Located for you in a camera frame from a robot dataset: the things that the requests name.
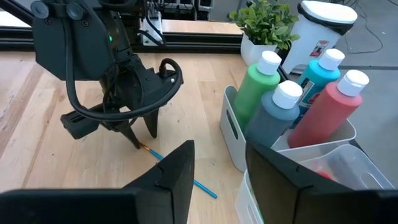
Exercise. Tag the white pedal trash can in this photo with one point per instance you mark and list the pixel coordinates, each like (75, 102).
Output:
(317, 34)

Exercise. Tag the green plant in white pot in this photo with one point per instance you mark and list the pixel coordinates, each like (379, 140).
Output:
(264, 21)

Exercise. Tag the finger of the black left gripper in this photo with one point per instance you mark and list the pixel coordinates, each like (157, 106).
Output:
(152, 123)
(132, 135)

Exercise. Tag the grey opaque plastic bin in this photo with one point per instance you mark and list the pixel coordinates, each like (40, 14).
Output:
(231, 130)

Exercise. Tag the green paint bottle white cap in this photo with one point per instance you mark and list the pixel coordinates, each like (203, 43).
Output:
(252, 93)

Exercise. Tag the dark grey paint bottle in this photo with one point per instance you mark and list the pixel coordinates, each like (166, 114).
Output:
(273, 121)

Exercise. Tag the clear plastic bin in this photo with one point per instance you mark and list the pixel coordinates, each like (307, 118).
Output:
(357, 168)

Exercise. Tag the teal paint bottle white cap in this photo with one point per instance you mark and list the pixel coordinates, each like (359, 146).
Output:
(317, 77)

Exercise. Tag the blue paintbrush gold ferrule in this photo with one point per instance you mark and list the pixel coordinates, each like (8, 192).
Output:
(206, 190)

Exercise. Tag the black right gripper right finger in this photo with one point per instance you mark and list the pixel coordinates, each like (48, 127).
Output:
(273, 193)

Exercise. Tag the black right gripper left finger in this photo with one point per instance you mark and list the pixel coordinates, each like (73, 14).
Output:
(180, 193)

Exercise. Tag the red paint bottle white cap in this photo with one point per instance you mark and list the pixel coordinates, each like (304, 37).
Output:
(323, 115)

